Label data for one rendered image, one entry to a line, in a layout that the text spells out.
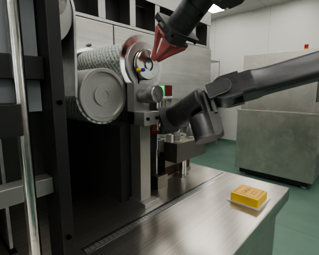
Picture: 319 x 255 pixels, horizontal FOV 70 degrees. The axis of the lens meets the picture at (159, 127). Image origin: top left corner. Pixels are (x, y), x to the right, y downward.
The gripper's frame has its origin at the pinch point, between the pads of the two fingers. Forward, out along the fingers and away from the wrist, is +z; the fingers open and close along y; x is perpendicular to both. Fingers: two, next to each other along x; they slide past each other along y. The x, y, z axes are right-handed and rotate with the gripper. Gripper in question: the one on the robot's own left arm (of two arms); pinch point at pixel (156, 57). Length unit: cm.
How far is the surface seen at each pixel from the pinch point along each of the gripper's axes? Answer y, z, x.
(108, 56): -6.8, 7.8, 7.4
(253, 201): 12.5, 6.5, -40.2
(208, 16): 84, 3, 53
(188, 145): 15.3, 16.6, -18.3
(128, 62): -6.0, 3.6, 1.1
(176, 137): 11.7, 16.2, -15.0
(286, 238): 154, 80, -93
